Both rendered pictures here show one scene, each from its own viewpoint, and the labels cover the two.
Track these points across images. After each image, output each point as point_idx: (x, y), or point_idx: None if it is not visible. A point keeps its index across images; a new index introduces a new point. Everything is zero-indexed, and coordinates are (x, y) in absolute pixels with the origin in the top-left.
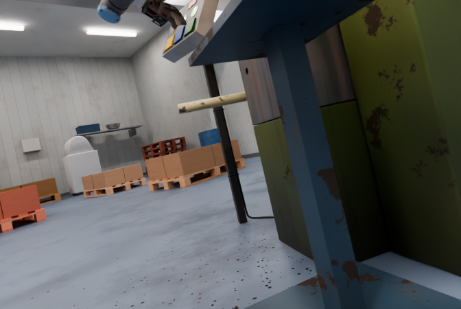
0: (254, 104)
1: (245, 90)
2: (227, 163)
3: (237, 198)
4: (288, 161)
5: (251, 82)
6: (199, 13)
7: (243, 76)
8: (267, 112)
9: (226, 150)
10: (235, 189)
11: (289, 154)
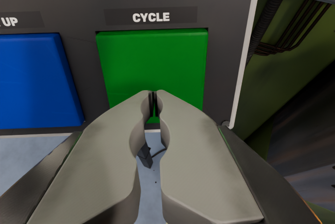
0: (302, 191)
1: (289, 177)
2: (144, 154)
3: (149, 161)
4: (319, 218)
5: (332, 192)
6: (250, 7)
7: (312, 178)
8: (333, 209)
9: (143, 148)
10: (148, 159)
11: (329, 220)
